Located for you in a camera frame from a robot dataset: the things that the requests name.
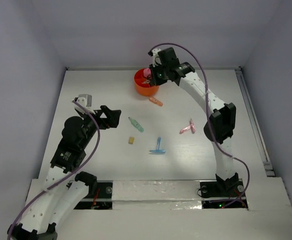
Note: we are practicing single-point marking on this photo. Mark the pink pen upper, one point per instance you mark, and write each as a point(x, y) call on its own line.
point(192, 127)

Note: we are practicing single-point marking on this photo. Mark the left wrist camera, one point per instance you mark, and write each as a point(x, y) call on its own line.
point(83, 103)

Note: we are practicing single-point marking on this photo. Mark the pink pen lower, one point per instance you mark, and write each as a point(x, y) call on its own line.
point(185, 129)

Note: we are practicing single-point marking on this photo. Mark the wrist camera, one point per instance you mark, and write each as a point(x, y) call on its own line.
point(83, 103)
point(156, 61)

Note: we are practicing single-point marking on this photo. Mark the black scissors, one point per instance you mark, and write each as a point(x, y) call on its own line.
point(148, 80)

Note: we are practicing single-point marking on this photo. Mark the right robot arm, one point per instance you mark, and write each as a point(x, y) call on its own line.
point(221, 116)

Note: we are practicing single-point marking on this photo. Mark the orange round organizer container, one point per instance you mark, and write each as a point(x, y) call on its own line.
point(142, 88)

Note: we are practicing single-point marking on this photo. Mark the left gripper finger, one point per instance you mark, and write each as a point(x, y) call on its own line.
point(110, 113)
point(113, 122)

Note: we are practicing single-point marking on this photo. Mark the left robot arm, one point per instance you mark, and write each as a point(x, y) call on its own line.
point(65, 184)

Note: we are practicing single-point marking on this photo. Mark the pink pen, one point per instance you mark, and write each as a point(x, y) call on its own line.
point(185, 129)
point(192, 127)

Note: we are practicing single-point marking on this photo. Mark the tan eraser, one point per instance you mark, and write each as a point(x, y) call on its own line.
point(131, 140)

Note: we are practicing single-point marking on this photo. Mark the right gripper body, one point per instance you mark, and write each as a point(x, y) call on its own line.
point(162, 73)

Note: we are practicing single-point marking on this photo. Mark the blue pen flat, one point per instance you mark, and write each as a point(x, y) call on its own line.
point(157, 151)

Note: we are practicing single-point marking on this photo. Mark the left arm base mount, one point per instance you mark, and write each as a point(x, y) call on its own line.
point(100, 200)

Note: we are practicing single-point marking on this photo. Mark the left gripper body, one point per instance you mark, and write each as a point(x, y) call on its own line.
point(102, 122)

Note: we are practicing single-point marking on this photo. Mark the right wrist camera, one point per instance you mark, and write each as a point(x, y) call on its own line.
point(156, 61)

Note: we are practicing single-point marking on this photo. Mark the orange highlighter pen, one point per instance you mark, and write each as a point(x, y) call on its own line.
point(155, 101)

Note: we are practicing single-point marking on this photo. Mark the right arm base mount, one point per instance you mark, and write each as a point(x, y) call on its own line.
point(213, 197)

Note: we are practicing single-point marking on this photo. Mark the green highlighter pen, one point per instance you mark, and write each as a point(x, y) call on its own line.
point(136, 124)

